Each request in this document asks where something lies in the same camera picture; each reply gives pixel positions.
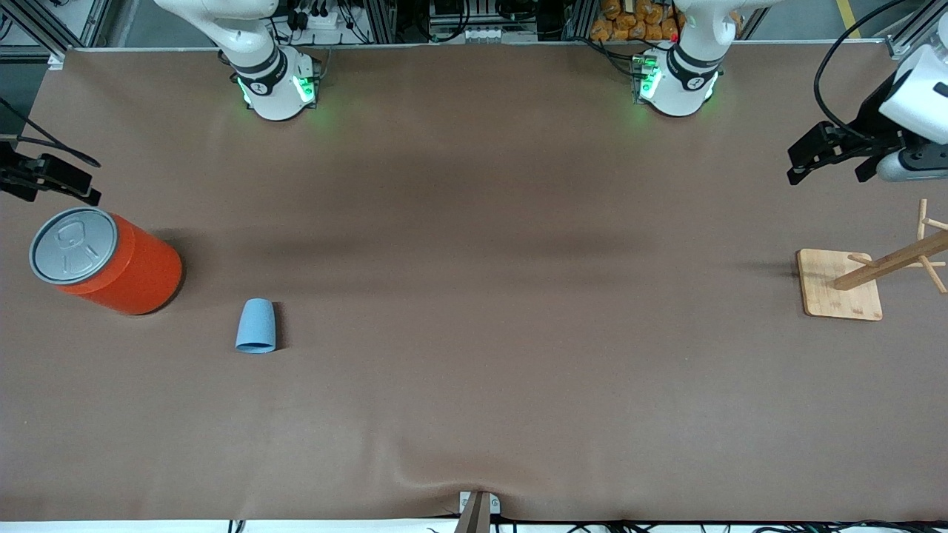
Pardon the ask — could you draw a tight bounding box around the long white socket strip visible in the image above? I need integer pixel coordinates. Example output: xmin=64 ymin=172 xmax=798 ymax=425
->
xmin=428 ymin=25 xmax=539 ymax=44

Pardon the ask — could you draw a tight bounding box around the wooden cup rack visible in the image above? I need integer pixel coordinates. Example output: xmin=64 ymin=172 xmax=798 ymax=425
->
xmin=796 ymin=198 xmax=948 ymax=322

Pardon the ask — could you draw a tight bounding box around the aluminium frame profile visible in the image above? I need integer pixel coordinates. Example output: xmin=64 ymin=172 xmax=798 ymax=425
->
xmin=0 ymin=0 xmax=112 ymax=69
xmin=884 ymin=0 xmax=948 ymax=61

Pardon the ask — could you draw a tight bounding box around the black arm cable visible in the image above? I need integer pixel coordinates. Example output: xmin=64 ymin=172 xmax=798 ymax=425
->
xmin=813 ymin=0 xmax=912 ymax=143
xmin=0 ymin=96 xmax=102 ymax=168

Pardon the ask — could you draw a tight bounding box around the light blue plastic cup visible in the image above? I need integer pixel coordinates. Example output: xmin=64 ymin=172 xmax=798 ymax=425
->
xmin=236 ymin=298 xmax=277 ymax=355

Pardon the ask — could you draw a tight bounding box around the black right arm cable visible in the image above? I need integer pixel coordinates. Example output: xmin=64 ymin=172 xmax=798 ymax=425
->
xmin=0 ymin=96 xmax=102 ymax=168

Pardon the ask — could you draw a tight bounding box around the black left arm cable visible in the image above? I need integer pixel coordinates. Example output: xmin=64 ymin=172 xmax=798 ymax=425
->
xmin=813 ymin=0 xmax=912 ymax=143

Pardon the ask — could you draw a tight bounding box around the brown table cover mat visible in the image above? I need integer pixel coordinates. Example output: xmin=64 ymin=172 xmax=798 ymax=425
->
xmin=0 ymin=41 xmax=948 ymax=523

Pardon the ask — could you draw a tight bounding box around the white power strip with plugs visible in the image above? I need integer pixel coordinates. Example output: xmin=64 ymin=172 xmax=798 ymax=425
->
xmin=290 ymin=0 xmax=358 ymax=32

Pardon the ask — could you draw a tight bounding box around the orange can with grey lid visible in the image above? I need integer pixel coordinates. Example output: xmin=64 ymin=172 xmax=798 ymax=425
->
xmin=29 ymin=207 xmax=184 ymax=317

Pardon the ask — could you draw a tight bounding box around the grey metal clamp bracket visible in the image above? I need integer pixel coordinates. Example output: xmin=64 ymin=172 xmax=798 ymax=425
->
xmin=453 ymin=490 xmax=501 ymax=533

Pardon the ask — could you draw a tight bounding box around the orange snack bag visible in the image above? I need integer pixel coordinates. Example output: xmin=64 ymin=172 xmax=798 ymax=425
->
xmin=590 ymin=0 xmax=682 ymax=42

